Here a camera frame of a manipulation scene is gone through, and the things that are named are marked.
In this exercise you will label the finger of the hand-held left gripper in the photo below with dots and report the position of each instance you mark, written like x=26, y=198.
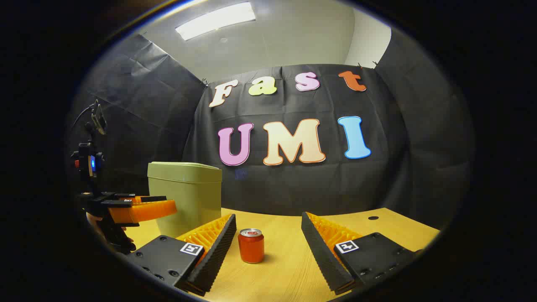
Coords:
x=142, y=211
x=151, y=199

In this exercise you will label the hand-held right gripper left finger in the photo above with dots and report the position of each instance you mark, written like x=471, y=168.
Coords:
x=218, y=251

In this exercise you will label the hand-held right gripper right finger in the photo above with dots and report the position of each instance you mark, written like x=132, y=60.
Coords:
x=321, y=256

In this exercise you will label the red pop can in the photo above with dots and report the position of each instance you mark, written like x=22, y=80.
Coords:
x=251, y=249

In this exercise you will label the green desktop garbage bin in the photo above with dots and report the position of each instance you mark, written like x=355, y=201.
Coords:
x=188, y=197

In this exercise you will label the wooden desktop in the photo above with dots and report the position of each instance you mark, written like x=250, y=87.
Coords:
x=281, y=272

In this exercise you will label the ceiling light panel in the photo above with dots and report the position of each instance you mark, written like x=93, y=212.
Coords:
x=216, y=20

